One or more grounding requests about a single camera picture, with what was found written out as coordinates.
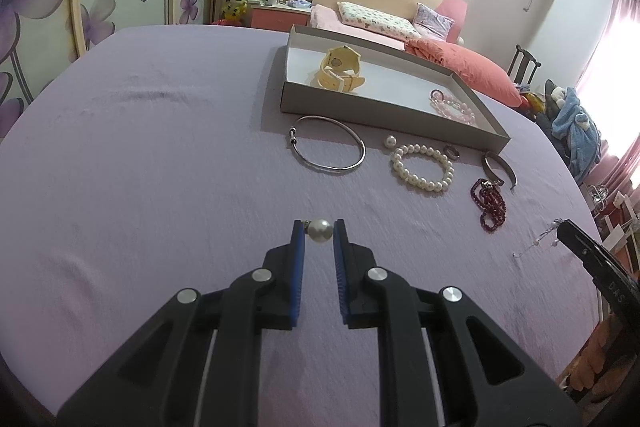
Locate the purple tablecloth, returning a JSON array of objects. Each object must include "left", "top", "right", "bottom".
[{"left": 0, "top": 24, "right": 603, "bottom": 427}]

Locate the wide silver cuff bangle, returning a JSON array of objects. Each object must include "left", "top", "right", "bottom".
[{"left": 481, "top": 150, "right": 518, "bottom": 190}]

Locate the coral duvet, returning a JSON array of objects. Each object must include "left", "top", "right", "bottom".
[{"left": 404, "top": 38, "right": 525, "bottom": 108}]

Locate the pink bed mattress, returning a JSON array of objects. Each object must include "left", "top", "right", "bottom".
[{"left": 309, "top": 4, "right": 416, "bottom": 52}]

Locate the pink nightstand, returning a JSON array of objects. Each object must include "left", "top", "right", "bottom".
[{"left": 250, "top": 2, "right": 315, "bottom": 30}]

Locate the purple pillow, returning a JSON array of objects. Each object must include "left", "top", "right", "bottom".
[{"left": 411, "top": 3, "right": 456, "bottom": 42}]

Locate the grey cardboard tray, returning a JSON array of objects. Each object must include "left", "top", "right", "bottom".
[{"left": 280, "top": 25, "right": 512, "bottom": 154}]

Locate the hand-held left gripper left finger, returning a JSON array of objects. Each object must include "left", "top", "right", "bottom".
[{"left": 56, "top": 220, "right": 306, "bottom": 427}]

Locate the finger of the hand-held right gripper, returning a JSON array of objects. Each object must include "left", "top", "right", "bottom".
[{"left": 556, "top": 219, "right": 640, "bottom": 338}]

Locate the white rack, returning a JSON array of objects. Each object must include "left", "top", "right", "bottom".
[{"left": 595, "top": 187, "right": 640, "bottom": 258}]

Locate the yellow wristwatch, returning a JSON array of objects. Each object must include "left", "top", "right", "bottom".
[{"left": 311, "top": 46, "right": 367, "bottom": 94}]

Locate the dark red bead bracelet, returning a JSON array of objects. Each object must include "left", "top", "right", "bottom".
[{"left": 469, "top": 178, "right": 508, "bottom": 235}]

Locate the white pearl earring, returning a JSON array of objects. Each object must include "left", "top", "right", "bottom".
[{"left": 307, "top": 219, "right": 332, "bottom": 244}]

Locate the pink curtain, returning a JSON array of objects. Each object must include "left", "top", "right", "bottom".
[{"left": 575, "top": 0, "right": 640, "bottom": 188}]

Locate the dark wooden chair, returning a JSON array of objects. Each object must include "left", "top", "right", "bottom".
[{"left": 507, "top": 45, "right": 542, "bottom": 85}]

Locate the floral white pillow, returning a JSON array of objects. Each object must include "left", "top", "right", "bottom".
[{"left": 337, "top": 1, "right": 423, "bottom": 40}]

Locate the pink bead bracelet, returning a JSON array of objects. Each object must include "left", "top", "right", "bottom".
[{"left": 430, "top": 95, "right": 477, "bottom": 124}]

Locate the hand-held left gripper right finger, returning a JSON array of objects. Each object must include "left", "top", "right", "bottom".
[{"left": 333, "top": 219, "right": 584, "bottom": 427}]

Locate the white pearl bracelet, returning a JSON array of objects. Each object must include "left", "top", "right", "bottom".
[{"left": 390, "top": 143, "right": 455, "bottom": 195}]

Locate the blue plush robe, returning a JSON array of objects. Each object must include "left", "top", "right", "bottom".
[{"left": 550, "top": 87, "right": 603, "bottom": 182}]

